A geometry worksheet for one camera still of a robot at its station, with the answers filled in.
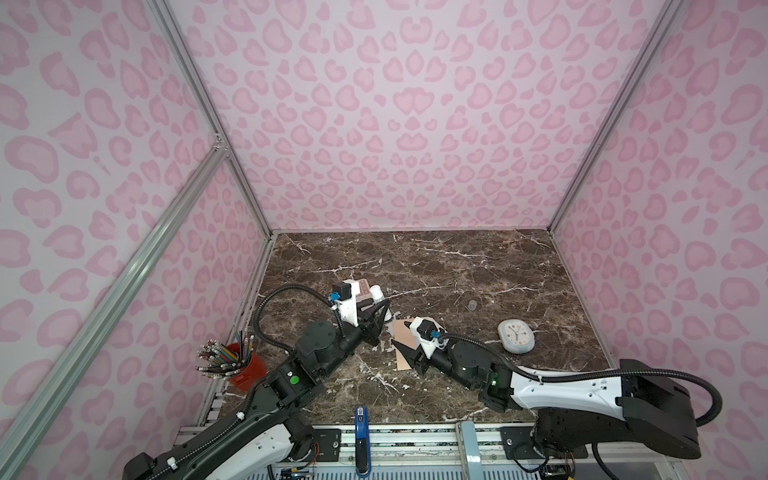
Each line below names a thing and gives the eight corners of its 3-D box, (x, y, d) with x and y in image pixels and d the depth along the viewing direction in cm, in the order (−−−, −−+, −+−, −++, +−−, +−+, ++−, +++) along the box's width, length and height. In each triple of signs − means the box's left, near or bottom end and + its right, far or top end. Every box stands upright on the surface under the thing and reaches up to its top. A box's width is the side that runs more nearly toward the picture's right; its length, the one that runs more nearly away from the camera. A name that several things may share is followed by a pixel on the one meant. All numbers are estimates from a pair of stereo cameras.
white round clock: (503, 354, 90) (506, 350, 87) (496, 324, 96) (499, 319, 94) (535, 354, 90) (539, 349, 87) (525, 324, 96) (529, 319, 94)
